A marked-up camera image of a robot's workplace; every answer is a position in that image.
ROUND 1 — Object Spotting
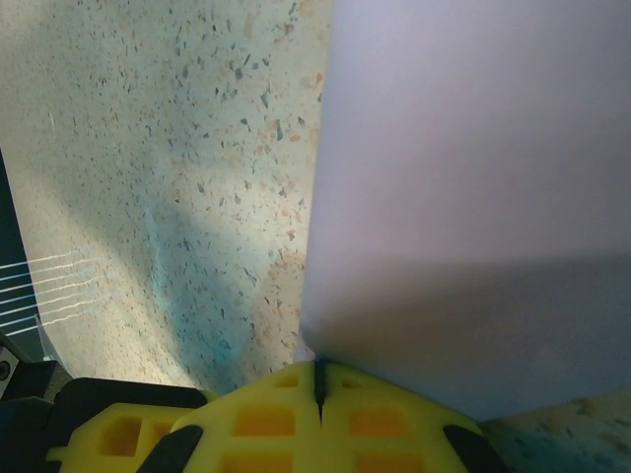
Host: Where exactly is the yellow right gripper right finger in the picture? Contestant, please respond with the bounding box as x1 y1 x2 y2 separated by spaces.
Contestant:
319 363 510 473

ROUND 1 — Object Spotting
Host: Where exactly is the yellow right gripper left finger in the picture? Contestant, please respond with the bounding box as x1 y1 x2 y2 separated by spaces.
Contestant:
141 362 322 473

